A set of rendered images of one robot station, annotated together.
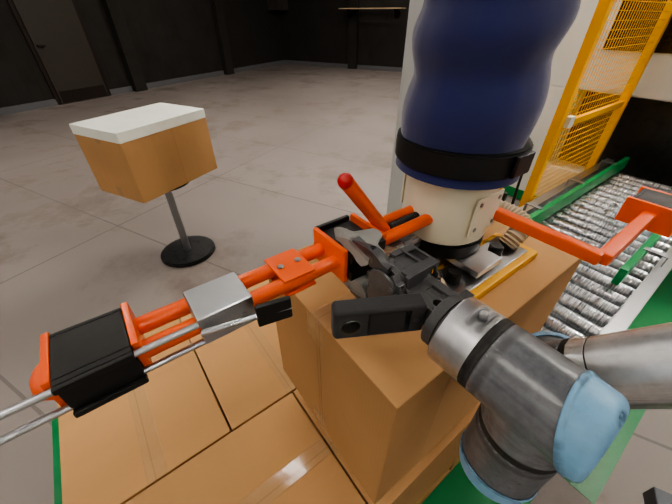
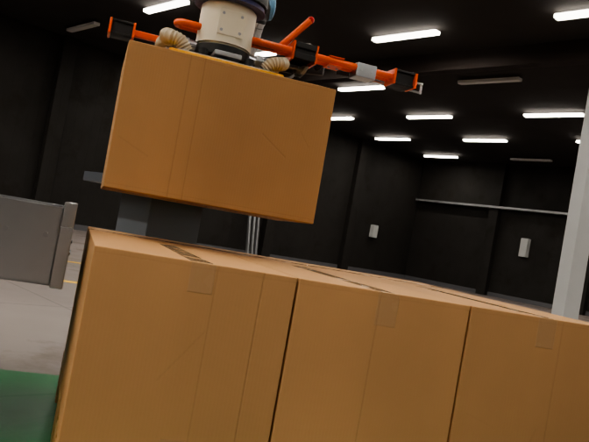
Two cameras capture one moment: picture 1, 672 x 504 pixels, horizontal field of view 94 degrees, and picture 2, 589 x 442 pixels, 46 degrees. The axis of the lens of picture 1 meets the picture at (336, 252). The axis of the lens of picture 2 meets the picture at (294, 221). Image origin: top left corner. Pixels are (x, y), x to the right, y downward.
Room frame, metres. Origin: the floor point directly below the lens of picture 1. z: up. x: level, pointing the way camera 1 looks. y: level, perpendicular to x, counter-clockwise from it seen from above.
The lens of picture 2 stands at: (2.44, 0.78, 0.62)
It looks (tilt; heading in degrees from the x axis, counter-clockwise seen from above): 2 degrees up; 200
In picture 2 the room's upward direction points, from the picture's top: 10 degrees clockwise
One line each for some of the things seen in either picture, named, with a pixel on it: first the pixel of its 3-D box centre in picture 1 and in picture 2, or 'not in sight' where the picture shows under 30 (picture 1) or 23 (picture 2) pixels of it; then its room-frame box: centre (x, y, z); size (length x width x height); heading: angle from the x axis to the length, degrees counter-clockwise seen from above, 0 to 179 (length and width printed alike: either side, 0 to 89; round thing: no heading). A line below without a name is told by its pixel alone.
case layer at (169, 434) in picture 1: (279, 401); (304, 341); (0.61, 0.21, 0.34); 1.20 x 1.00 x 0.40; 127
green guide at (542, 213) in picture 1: (574, 187); not in sight; (1.90, -1.56, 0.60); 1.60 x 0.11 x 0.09; 127
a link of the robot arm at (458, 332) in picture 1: (464, 334); not in sight; (0.24, -0.15, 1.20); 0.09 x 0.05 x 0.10; 127
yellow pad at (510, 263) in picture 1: (473, 267); not in sight; (0.49, -0.28, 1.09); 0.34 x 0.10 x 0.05; 127
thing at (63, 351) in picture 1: (98, 352); (400, 80); (0.21, 0.26, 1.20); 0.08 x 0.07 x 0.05; 127
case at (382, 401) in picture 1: (415, 318); (212, 141); (0.55, -0.21, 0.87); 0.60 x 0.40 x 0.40; 126
